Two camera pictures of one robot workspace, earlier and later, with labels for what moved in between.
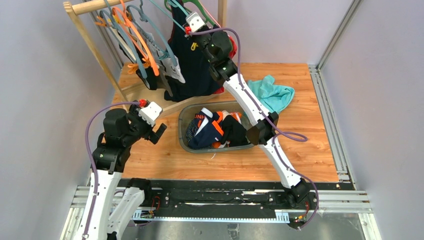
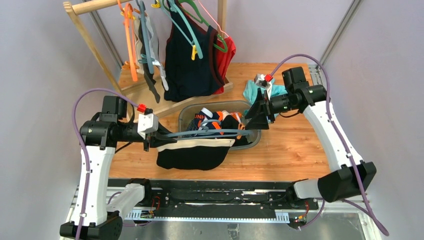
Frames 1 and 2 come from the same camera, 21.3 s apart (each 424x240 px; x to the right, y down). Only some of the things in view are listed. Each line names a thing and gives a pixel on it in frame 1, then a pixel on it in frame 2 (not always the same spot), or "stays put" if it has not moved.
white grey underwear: [170, 63] → [143, 66]
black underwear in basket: [234, 133] stays put
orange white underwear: [223, 113] stays put
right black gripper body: [195, 36] → [267, 108]
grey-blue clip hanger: [149, 27] → [204, 130]
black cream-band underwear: [152, 75] → [194, 154]
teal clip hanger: [170, 3] → [196, 48]
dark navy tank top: [200, 79] stays put
